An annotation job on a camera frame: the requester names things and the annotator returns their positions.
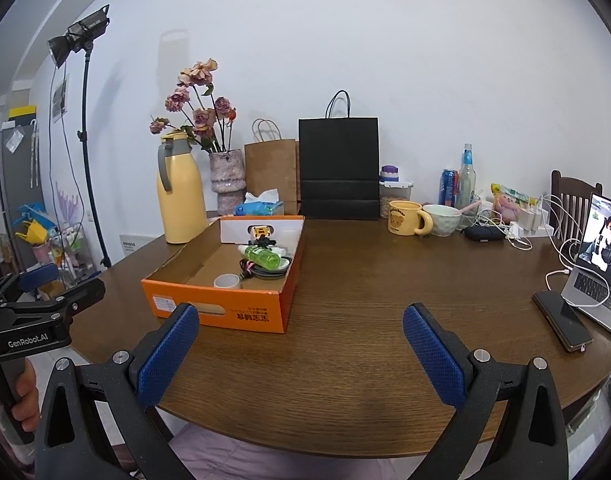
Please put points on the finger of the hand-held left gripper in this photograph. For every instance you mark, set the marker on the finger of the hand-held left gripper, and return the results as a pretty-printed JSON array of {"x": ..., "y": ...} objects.
[
  {"x": 38, "y": 276},
  {"x": 70, "y": 302}
]

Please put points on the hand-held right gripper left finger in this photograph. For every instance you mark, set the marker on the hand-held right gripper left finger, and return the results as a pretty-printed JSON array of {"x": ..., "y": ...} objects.
[{"x": 168, "y": 355}]

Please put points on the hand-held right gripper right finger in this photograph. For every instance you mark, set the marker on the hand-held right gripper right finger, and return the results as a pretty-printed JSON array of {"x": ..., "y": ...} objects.
[{"x": 433, "y": 355}]

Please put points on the grey tape roll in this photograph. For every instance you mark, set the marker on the grey tape roll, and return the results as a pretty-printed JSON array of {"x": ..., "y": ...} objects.
[{"x": 217, "y": 281}]

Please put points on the orange and red cardboard box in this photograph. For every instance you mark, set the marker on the orange and red cardboard box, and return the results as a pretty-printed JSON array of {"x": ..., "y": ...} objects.
[{"x": 255, "y": 315}]

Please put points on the person's left hand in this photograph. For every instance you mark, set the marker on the person's left hand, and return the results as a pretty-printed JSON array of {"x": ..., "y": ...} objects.
[{"x": 25, "y": 395}]

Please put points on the white labelled box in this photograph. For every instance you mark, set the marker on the white labelled box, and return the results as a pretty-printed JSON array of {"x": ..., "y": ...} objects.
[{"x": 133, "y": 247}]

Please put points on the grey refrigerator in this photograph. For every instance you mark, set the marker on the grey refrigerator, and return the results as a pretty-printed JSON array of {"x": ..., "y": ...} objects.
[{"x": 18, "y": 175}]

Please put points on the purple cloth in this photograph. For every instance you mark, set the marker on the purple cloth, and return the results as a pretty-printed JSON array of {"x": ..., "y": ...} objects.
[{"x": 225, "y": 455}]

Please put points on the black zip pouch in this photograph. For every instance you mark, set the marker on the black zip pouch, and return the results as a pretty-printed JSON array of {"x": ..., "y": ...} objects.
[{"x": 485, "y": 233}]

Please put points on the white ceramic bowl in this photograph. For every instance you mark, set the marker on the white ceramic bowl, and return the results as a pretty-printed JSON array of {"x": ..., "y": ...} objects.
[{"x": 443, "y": 222}]

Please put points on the black smartphone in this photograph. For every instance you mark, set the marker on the black smartphone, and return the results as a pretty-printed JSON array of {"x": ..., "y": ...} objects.
[{"x": 560, "y": 317}]

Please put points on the green plastic bottle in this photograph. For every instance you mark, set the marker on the green plastic bottle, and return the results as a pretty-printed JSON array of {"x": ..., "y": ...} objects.
[{"x": 263, "y": 257}]

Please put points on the yellow bear mug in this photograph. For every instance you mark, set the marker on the yellow bear mug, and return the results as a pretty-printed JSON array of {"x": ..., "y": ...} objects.
[{"x": 403, "y": 217}]

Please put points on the yellow toy robot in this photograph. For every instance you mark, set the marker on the yellow toy robot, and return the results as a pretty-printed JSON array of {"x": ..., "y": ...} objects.
[{"x": 259, "y": 234}]

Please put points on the yellow thermos jug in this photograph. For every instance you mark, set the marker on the yellow thermos jug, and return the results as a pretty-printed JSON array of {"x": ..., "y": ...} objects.
[{"x": 183, "y": 200}]

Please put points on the pink spoon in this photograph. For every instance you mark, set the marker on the pink spoon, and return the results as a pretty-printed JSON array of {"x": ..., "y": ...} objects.
[{"x": 469, "y": 206}]

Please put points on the yellow box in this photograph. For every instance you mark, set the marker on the yellow box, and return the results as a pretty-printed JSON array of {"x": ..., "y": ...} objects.
[{"x": 23, "y": 112}]

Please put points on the pink plush toy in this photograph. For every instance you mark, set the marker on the pink plush toy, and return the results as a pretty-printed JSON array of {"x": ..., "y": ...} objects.
[{"x": 505, "y": 207}]

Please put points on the white charger block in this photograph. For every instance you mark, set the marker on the white charger block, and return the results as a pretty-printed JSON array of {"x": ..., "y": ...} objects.
[{"x": 533, "y": 220}]

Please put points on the blue drink can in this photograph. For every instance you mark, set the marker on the blue drink can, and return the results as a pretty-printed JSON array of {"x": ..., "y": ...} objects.
[{"x": 448, "y": 187}]

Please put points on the clear food container purple lid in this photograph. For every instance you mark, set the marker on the clear food container purple lid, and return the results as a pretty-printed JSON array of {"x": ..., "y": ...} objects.
[{"x": 398, "y": 187}]

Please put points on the blue tissue pack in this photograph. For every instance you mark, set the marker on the blue tissue pack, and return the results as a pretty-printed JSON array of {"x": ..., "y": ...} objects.
[{"x": 258, "y": 208}]

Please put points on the clear glass bottle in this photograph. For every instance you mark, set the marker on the clear glass bottle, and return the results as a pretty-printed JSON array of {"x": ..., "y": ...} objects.
[{"x": 466, "y": 180}]

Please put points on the green snack packet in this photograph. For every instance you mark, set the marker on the green snack packet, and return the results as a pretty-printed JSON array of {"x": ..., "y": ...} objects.
[{"x": 508, "y": 192}]

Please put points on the pink speckled vase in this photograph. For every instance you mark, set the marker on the pink speckled vase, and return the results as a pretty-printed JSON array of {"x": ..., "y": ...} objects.
[{"x": 226, "y": 170}]

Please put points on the silver laptop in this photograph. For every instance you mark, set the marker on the silver laptop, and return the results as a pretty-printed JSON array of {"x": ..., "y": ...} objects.
[{"x": 600, "y": 240}]

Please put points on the dark wooden chair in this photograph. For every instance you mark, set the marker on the dark wooden chair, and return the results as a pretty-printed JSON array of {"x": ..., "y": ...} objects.
[{"x": 573, "y": 200}]

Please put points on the brown paper bag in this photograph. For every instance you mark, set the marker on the brown paper bag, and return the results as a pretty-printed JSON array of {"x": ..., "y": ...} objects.
[{"x": 270, "y": 170}]

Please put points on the black paper bag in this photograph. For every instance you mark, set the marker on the black paper bag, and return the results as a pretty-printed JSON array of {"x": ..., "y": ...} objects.
[{"x": 338, "y": 160}]

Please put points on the dried pink flowers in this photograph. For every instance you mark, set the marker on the dried pink flowers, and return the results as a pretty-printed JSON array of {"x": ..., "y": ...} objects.
[{"x": 200, "y": 120}]

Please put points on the black studio light stand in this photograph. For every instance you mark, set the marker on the black studio light stand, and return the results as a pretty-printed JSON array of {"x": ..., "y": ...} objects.
[{"x": 80, "y": 27}]

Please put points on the wall picture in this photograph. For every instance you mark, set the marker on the wall picture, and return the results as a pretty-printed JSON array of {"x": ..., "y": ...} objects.
[{"x": 59, "y": 100}]

